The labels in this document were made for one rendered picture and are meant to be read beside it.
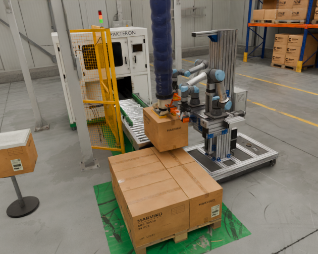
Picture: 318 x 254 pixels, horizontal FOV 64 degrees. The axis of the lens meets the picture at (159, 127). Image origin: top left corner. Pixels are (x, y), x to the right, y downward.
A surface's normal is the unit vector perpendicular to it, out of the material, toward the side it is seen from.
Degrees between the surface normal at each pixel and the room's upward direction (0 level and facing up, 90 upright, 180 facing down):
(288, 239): 0
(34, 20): 90
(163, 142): 90
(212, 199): 90
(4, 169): 90
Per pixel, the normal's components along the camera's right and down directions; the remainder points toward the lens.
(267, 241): -0.05, -0.91
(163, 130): 0.36, 0.36
